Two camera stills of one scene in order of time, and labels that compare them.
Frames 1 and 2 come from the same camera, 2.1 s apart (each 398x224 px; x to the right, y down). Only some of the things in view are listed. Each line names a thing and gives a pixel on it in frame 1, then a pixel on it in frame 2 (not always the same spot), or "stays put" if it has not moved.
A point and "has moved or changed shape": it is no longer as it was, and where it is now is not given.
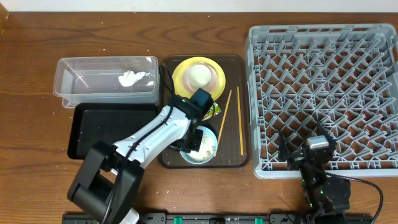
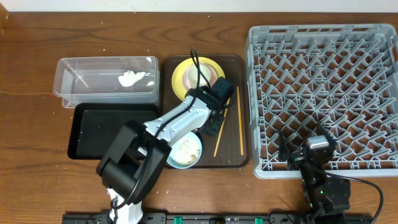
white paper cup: (199, 75) stays put
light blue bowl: (208, 148) has moved or changed shape
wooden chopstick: (223, 121) stays put
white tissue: (129, 78) stays put
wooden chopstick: (241, 133) stays put
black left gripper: (198, 145) to (215, 131)
